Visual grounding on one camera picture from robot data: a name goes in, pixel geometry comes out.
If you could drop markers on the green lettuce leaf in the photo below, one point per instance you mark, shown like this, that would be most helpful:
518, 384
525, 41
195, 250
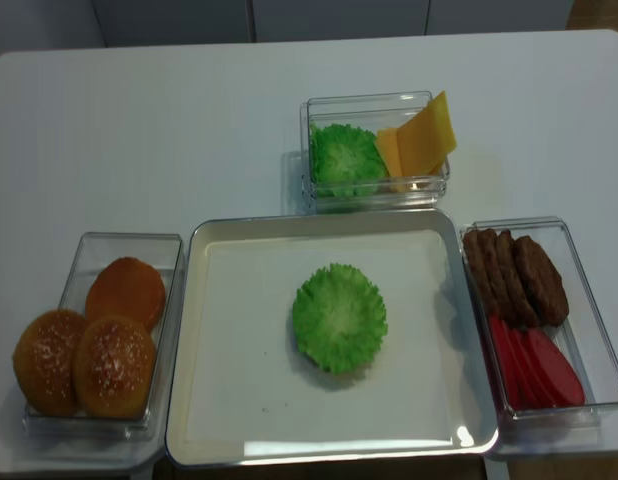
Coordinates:
339, 319
345, 161

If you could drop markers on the brown meat patty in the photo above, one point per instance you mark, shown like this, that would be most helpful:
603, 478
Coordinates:
500, 303
541, 281
523, 315
475, 262

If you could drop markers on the silver metal baking tray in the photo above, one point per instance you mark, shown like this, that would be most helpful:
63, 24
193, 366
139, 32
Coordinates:
474, 395

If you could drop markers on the sesame bun right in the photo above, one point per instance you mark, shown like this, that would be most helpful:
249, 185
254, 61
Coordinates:
113, 367

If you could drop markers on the clear bun container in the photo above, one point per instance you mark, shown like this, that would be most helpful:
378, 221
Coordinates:
96, 250

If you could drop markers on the plain brown bun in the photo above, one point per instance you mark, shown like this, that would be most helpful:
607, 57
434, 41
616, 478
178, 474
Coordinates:
130, 288

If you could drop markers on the sesame bun left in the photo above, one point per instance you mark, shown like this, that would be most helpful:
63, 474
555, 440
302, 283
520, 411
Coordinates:
43, 358

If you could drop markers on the clear lettuce and cheese container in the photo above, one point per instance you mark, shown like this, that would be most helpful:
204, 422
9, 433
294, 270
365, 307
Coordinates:
371, 113

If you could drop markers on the small yellow cheese slice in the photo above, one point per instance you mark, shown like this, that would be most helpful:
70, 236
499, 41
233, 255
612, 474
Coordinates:
387, 146

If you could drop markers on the sesame bun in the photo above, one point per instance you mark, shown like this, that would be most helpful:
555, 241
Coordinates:
113, 367
43, 358

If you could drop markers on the white paper tray liner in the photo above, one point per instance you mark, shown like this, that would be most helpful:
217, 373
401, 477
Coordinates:
253, 386

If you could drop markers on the large yellow cheese slice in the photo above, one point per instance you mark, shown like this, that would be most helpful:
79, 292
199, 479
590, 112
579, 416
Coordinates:
425, 141

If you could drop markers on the red tomato slice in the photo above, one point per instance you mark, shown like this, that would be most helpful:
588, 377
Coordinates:
515, 398
555, 372
534, 391

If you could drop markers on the clear patty and tomato container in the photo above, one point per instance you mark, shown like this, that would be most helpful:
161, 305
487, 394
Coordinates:
583, 338

